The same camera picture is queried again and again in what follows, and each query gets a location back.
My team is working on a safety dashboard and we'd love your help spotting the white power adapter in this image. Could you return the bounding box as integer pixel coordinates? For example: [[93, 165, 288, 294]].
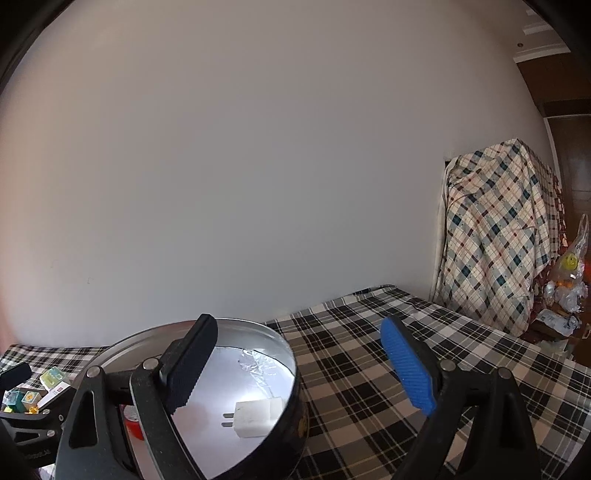
[[221, 397, 284, 438]]

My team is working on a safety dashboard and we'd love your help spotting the sun picture toy block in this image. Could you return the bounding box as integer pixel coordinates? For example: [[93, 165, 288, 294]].
[[21, 390, 42, 412]]

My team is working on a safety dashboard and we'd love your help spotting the green label plastic case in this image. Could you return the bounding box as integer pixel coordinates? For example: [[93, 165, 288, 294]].
[[39, 367, 70, 391]]

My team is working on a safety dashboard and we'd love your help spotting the white cardboard box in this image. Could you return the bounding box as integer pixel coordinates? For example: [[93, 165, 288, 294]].
[[37, 382, 75, 410]]

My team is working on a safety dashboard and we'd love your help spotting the black white plaid tablecloth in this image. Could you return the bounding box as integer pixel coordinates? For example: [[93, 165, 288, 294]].
[[1, 287, 590, 479]]

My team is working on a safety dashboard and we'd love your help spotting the round blue cookie tin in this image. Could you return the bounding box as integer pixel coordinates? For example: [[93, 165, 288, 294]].
[[56, 319, 308, 479]]

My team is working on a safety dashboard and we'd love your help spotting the beige plaid cloth cover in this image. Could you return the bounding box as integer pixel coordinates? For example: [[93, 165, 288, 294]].
[[432, 139, 565, 337]]

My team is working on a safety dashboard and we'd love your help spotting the plastic bag with smiley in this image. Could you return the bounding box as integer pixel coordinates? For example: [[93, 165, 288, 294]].
[[530, 214, 591, 351]]

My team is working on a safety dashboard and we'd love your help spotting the brown wooden door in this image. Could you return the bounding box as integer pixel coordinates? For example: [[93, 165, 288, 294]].
[[518, 53, 590, 241]]

